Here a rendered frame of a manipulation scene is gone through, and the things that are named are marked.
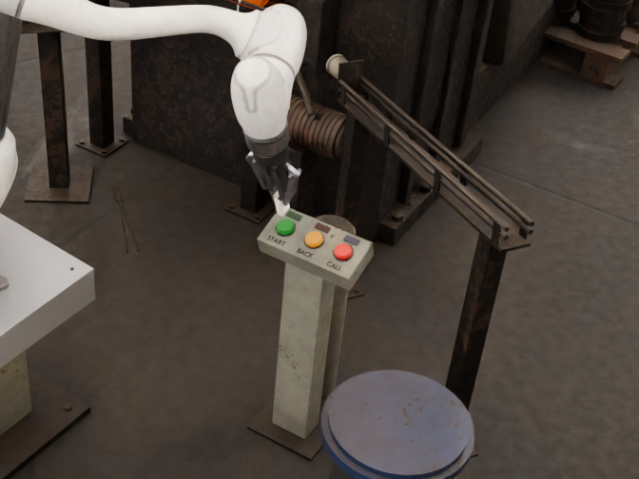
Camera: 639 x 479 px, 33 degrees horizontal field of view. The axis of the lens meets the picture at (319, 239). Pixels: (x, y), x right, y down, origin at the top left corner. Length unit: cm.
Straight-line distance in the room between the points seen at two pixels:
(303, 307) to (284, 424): 40
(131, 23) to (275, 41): 28
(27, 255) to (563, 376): 148
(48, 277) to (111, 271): 72
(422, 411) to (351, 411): 15
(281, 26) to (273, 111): 19
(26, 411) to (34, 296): 41
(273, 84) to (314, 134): 95
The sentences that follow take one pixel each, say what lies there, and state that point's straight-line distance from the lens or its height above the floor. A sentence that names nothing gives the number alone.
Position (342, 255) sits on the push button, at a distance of 236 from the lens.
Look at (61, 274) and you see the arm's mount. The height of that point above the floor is 45.
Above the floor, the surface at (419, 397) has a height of 43.
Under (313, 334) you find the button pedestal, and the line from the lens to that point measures 252.
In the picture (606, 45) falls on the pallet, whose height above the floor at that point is 14.
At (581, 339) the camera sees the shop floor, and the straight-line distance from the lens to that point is 323.
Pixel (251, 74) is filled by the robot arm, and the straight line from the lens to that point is 204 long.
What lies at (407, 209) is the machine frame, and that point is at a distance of 346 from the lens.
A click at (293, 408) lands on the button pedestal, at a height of 10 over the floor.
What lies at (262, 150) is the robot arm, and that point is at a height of 89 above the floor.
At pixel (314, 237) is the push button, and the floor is 61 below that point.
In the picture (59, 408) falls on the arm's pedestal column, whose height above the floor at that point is 2.
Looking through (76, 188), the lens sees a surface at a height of 1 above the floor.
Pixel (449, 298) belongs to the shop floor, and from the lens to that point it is 325.
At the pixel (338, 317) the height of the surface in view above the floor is 28.
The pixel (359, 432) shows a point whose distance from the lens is 223.
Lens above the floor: 206
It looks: 37 degrees down
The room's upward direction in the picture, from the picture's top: 6 degrees clockwise
